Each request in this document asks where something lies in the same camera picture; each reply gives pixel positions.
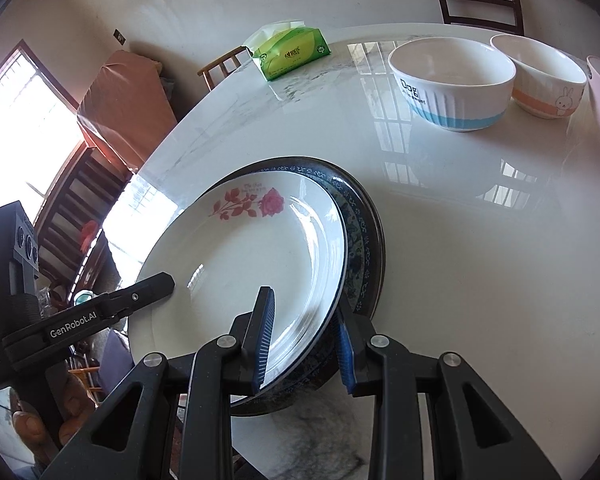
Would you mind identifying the person's left hand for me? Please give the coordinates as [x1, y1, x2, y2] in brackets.
[9, 370, 101, 461]

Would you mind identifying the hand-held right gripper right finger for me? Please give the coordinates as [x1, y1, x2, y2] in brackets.
[330, 300, 563, 480]

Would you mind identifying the light wooden chair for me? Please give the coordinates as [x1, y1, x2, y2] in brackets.
[197, 46, 253, 92]

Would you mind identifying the wood framed window with grille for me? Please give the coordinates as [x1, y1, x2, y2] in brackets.
[0, 42, 86, 241]

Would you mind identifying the white bowl with orange band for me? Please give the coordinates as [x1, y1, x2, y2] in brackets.
[489, 34, 589, 120]

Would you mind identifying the white rose print plate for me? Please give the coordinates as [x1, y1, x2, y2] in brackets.
[135, 172, 348, 393]

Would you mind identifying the dark wooden slatted bench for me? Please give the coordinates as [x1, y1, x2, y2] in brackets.
[32, 140, 133, 306]

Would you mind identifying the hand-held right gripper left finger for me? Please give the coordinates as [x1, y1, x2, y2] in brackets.
[50, 286, 277, 480]

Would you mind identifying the green tissue pack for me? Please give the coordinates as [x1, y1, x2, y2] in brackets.
[243, 20, 331, 83]

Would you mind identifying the purple cloth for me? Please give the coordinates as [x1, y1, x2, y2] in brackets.
[99, 329, 134, 397]

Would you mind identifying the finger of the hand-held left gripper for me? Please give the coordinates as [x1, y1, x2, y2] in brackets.
[105, 272, 176, 317]

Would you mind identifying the brown cloth covered cabinet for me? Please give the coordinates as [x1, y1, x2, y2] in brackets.
[76, 50, 178, 171]

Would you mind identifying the dark wooden chair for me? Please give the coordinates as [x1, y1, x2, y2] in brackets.
[430, 0, 526, 37]

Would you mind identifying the white bowl with blue band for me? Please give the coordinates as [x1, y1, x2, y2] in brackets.
[387, 37, 517, 133]

